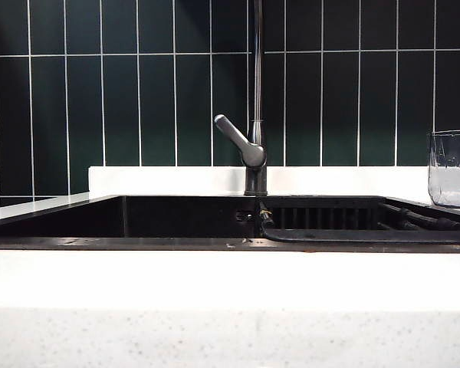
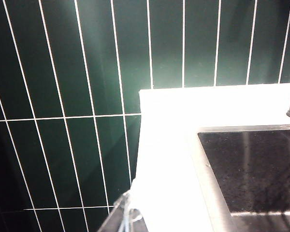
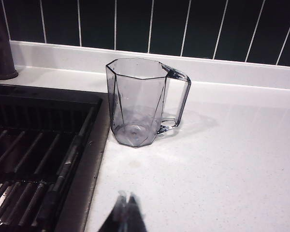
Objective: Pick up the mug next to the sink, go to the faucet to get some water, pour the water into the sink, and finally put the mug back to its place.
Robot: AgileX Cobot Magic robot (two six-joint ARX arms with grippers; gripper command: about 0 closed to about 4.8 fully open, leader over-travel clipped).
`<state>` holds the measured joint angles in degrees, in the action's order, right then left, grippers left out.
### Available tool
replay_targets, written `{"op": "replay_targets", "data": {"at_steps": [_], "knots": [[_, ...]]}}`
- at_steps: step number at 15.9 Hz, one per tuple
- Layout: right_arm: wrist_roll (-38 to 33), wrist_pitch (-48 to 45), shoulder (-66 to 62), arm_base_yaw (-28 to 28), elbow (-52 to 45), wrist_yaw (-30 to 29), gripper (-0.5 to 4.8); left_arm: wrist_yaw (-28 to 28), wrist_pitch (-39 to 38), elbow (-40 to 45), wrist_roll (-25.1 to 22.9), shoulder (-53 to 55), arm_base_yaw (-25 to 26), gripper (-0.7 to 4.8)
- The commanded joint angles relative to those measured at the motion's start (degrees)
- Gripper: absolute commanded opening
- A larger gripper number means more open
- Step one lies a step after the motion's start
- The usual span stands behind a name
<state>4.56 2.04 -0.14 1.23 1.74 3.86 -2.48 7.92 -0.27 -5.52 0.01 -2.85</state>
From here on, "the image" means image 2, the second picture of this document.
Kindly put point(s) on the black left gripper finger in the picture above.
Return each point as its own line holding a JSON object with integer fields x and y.
{"x": 116, "y": 217}

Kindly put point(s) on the black granite sink basin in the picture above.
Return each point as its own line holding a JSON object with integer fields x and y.
{"x": 256, "y": 169}

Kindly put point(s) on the white countertop backsplash ledge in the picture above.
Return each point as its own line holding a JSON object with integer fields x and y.
{"x": 207, "y": 96}

